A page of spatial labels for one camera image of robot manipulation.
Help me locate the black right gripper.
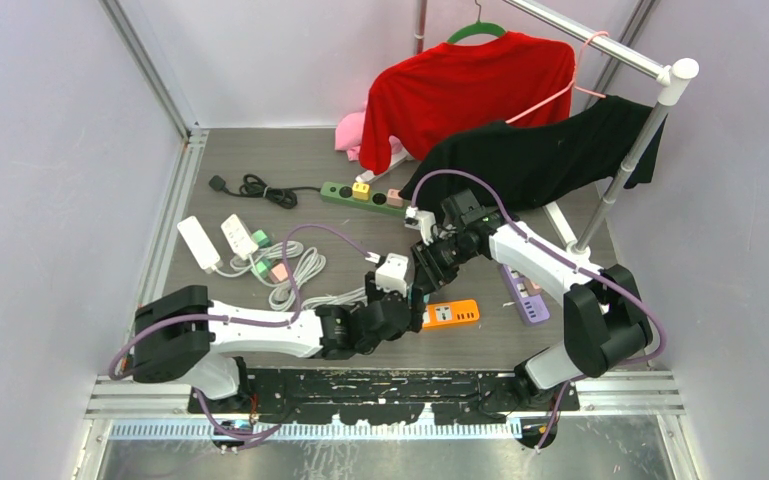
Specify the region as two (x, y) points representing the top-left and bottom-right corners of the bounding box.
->
(410, 234), (479, 297)

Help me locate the orange power strip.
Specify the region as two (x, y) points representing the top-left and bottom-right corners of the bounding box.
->
(422, 299), (480, 329)

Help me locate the large white power strip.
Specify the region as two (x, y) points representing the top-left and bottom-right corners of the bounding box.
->
(220, 214), (259, 260)

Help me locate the small white power strip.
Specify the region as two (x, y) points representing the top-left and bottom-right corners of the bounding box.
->
(176, 216), (222, 272)

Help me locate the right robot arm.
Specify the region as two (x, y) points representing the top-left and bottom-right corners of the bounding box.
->
(405, 190), (658, 411)

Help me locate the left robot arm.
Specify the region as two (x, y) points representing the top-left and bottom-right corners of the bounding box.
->
(123, 274), (427, 413)

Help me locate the lower pink plug purple strip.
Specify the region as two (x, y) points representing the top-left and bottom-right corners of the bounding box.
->
(523, 279), (542, 296)

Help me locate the yellow plug on green strip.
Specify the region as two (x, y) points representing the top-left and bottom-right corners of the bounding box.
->
(351, 182), (370, 202)

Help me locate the green power strip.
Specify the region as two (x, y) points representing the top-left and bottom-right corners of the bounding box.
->
(320, 182), (409, 218)

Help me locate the purple power strip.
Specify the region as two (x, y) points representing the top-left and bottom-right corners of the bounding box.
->
(498, 265), (550, 326)

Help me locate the pink cloth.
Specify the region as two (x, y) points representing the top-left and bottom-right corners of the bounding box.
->
(334, 106), (407, 163)

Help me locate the red t-shirt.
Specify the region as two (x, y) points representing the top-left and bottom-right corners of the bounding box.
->
(359, 32), (576, 174)

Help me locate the black t-shirt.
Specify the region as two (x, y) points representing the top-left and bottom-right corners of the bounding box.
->
(400, 96), (652, 220)

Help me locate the pink hanger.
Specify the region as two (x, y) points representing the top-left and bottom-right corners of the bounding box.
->
(505, 30), (610, 125)

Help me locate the green hanger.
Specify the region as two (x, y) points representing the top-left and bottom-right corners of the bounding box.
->
(446, 0), (507, 44)

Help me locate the metal clothes rack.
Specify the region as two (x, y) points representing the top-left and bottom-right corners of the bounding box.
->
(358, 1), (699, 256)

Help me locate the orange strip grey cable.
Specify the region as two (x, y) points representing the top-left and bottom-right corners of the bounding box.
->
(301, 286), (369, 311)

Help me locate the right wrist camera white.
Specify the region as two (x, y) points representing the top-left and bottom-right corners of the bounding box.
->
(404, 206), (436, 245)

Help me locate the large strip white cable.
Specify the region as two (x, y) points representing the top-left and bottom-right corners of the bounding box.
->
(244, 241), (329, 313)

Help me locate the small strip grey cable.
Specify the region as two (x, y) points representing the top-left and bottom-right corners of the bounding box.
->
(214, 239), (306, 280)

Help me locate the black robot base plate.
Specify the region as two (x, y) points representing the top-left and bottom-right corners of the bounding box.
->
(206, 367), (580, 426)

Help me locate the black power cable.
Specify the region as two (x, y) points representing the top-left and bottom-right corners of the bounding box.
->
(208, 173), (322, 211)

